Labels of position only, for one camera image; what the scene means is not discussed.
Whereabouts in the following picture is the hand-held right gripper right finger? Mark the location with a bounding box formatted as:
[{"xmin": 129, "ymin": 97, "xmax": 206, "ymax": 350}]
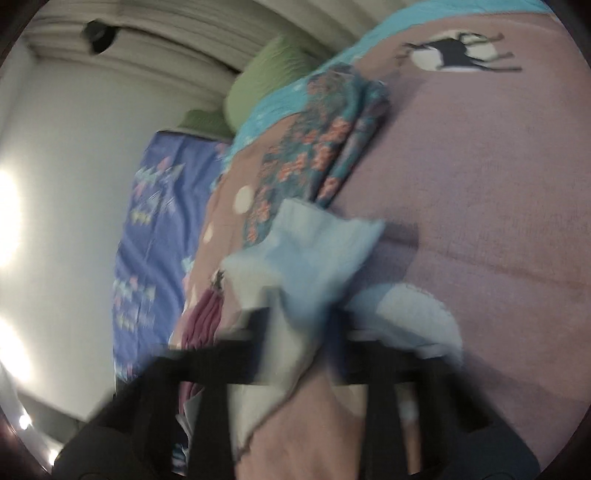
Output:
[{"xmin": 323, "ymin": 302, "xmax": 492, "ymax": 480}]

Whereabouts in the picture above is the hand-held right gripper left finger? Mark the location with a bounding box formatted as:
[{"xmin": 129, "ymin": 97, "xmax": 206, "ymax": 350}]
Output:
[{"xmin": 134, "ymin": 298, "xmax": 280, "ymax": 480}]

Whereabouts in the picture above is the light blue small garment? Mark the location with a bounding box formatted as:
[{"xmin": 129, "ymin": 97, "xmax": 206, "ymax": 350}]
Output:
[{"xmin": 221, "ymin": 198, "xmax": 465, "ymax": 462}]

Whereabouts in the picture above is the pink folded cloth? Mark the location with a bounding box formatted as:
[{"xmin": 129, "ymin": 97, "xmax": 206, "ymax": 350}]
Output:
[{"xmin": 180, "ymin": 274, "xmax": 229, "ymax": 416}]

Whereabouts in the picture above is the purple tree-print bed sheet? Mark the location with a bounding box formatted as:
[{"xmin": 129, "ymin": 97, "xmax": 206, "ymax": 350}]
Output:
[{"xmin": 112, "ymin": 131, "xmax": 234, "ymax": 478}]

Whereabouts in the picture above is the teal floral folded cloth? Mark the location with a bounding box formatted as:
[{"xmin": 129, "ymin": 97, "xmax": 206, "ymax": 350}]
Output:
[{"xmin": 242, "ymin": 62, "xmax": 391, "ymax": 245}]

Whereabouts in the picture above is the pink dotted deer-print blanket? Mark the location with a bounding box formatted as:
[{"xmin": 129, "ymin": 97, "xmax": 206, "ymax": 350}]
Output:
[{"xmin": 168, "ymin": 0, "xmax": 591, "ymax": 480}]

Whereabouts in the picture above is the green pillow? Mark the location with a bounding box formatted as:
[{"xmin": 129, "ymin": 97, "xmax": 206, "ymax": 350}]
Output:
[
  {"xmin": 223, "ymin": 34, "xmax": 326, "ymax": 134},
  {"xmin": 178, "ymin": 108, "xmax": 236, "ymax": 139}
]

